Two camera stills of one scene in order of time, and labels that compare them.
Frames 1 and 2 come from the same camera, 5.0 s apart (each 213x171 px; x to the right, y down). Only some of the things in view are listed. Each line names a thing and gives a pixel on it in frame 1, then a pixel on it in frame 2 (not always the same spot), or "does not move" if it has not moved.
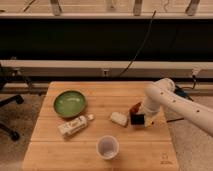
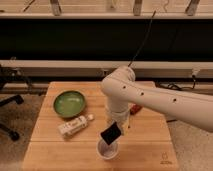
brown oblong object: [135, 109] does not move
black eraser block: [137, 119] -> [111, 133]
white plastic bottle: [75, 125] does not move
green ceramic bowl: [69, 103] does not move
